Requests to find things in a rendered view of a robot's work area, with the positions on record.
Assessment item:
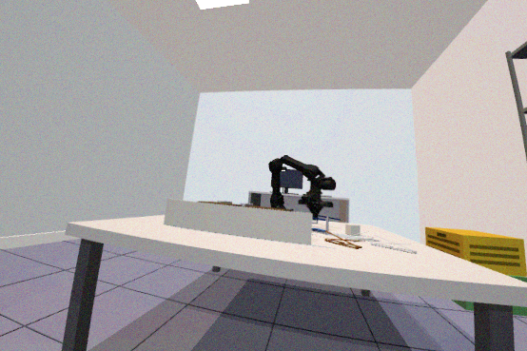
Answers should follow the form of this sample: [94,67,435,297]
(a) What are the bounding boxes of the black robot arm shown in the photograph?
[268,155,336,209]

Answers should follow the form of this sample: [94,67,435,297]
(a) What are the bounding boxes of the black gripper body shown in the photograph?
[299,189,333,207]

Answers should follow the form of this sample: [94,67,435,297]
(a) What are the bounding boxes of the brown glasses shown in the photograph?
[325,233,362,249]

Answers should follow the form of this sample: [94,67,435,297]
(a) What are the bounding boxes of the grey rectangular panel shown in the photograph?
[164,199,313,244]

